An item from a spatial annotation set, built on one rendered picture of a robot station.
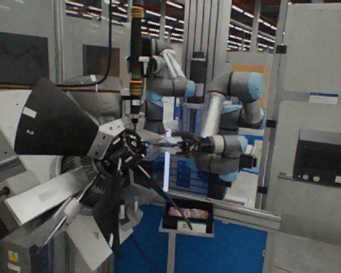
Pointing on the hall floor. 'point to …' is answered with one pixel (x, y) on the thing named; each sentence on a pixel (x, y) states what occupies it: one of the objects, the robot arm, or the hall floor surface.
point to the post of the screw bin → (171, 252)
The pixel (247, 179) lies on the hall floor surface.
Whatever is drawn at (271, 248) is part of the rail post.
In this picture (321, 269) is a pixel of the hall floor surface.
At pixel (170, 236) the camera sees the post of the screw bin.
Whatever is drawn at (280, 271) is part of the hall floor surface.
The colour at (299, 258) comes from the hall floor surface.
